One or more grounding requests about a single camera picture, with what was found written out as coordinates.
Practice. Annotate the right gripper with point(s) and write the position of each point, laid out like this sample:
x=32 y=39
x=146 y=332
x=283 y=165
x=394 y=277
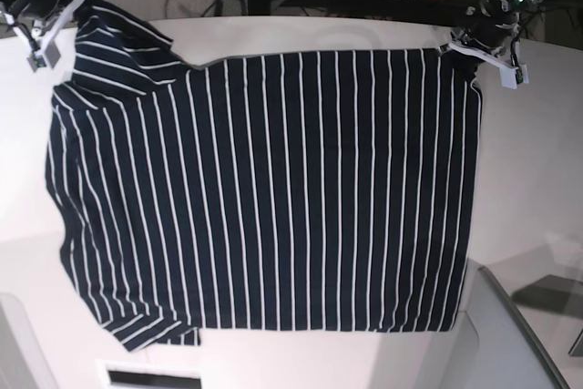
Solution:
x=51 y=16

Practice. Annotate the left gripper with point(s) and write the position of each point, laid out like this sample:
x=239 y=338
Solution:
x=485 y=35

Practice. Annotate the navy white striped t-shirt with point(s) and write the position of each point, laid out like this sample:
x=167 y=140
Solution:
x=324 y=190

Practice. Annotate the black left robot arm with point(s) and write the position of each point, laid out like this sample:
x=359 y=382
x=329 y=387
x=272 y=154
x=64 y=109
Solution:
x=523 y=6

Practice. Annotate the grey monitor edge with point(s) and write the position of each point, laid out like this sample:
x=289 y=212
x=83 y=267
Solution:
x=515 y=357

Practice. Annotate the white slotted box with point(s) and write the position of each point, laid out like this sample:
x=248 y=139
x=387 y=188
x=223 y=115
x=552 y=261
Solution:
x=147 y=376

